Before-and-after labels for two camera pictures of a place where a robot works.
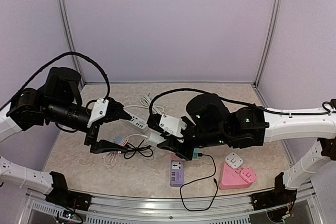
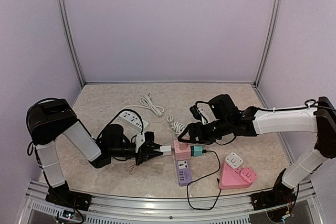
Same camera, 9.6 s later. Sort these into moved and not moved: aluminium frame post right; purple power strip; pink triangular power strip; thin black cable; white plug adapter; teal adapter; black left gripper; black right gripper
Moved: teal adapter; purple power strip; black left gripper; thin black cable; black right gripper
Not moved: aluminium frame post right; pink triangular power strip; white plug adapter
